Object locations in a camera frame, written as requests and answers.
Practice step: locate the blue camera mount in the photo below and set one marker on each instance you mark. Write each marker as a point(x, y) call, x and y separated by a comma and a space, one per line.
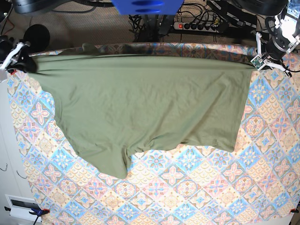
point(147, 7)

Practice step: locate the black round stool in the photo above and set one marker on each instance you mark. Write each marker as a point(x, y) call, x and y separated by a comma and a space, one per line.
point(38, 36)

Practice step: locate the white power strip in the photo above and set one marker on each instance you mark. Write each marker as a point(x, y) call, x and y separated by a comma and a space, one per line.
point(194, 27)

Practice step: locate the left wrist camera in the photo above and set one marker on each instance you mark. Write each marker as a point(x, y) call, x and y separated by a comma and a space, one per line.
point(258, 62)

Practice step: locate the red clamp bottom right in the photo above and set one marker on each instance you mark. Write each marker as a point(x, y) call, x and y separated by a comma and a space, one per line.
point(294, 211)

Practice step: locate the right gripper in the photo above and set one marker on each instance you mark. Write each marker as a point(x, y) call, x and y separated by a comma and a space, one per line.
point(16, 58)

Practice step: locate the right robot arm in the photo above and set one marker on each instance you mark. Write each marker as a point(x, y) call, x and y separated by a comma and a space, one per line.
point(5, 38)

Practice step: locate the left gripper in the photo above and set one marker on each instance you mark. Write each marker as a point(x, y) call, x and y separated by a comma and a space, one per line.
point(271, 63)

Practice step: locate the patterned tablecloth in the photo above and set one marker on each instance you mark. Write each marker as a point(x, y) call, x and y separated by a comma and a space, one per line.
point(258, 182)

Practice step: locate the green t-shirt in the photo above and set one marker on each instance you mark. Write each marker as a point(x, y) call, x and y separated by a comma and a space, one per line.
point(110, 107)

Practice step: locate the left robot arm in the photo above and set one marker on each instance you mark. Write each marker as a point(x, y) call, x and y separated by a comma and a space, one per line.
point(282, 21)

